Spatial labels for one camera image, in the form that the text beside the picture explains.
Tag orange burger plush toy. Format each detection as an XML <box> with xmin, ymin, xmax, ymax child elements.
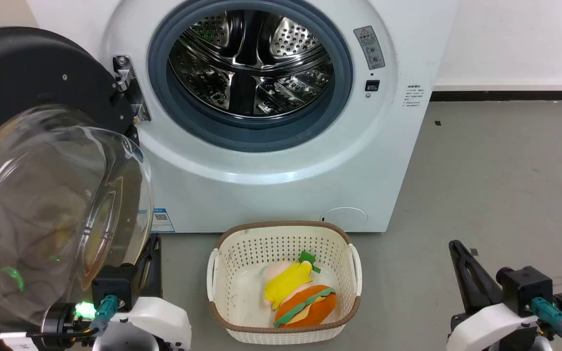
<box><xmin>274</xmin><ymin>285</ymin><xmax>338</xmax><ymax>329</ymax></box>

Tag grey warning sticker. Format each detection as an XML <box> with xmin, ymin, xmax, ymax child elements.
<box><xmin>353</xmin><ymin>25</ymin><xmax>386</xmax><ymax>70</ymax></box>

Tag black wall baseboard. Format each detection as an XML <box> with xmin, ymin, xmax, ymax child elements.
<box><xmin>430</xmin><ymin>90</ymin><xmax>562</xmax><ymax>102</ymax></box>

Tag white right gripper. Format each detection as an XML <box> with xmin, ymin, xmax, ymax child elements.
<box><xmin>446</xmin><ymin>240</ymin><xmax>539</xmax><ymax>351</ymax></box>

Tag blue QR code sticker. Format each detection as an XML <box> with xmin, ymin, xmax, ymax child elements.
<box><xmin>150</xmin><ymin>208</ymin><xmax>176</xmax><ymax>234</ymax></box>

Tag round white filter cover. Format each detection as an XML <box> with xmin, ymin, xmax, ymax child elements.
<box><xmin>320</xmin><ymin>207</ymin><xmax>369</xmax><ymax>231</ymax></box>

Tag teal-plug left gripper cable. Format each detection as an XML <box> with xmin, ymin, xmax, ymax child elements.
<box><xmin>26</xmin><ymin>294</ymin><xmax>119</xmax><ymax>339</ymax></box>

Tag white plastic laundry basket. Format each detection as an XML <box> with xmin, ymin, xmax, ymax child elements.
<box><xmin>206</xmin><ymin>221</ymin><xmax>362</xmax><ymax>345</ymax></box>

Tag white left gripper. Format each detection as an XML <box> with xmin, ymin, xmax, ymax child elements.
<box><xmin>92</xmin><ymin>234</ymin><xmax>192</xmax><ymax>351</ymax></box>

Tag small printed text label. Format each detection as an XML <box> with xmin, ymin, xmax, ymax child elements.
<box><xmin>403</xmin><ymin>84</ymin><xmax>423</xmax><ymax>108</ymax></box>

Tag yellow and pink plush toy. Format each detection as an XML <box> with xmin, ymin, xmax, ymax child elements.
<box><xmin>260</xmin><ymin>251</ymin><xmax>321</xmax><ymax>310</ymax></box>

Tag teal-plug gripper cable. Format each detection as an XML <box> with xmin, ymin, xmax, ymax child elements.
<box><xmin>531</xmin><ymin>297</ymin><xmax>562</xmax><ymax>351</ymax></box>
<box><xmin>26</xmin><ymin>294</ymin><xmax>119</xmax><ymax>339</ymax></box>

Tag white front-load washing machine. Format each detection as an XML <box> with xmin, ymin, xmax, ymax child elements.
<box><xmin>26</xmin><ymin>0</ymin><xmax>460</xmax><ymax>234</ymax></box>

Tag metal door hinge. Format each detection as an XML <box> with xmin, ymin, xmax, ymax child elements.
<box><xmin>112</xmin><ymin>55</ymin><xmax>151</xmax><ymax>122</ymax></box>

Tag teal-plug right gripper cable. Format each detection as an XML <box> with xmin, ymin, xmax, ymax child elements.
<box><xmin>531</xmin><ymin>297</ymin><xmax>562</xmax><ymax>351</ymax></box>

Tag black-rimmed glass washer door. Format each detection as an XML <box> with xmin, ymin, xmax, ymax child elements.
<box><xmin>0</xmin><ymin>27</ymin><xmax>155</xmax><ymax>338</ymax></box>

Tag steel perforated washer drum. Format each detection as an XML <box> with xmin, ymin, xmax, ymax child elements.
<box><xmin>168</xmin><ymin>10</ymin><xmax>335</xmax><ymax>118</ymax></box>

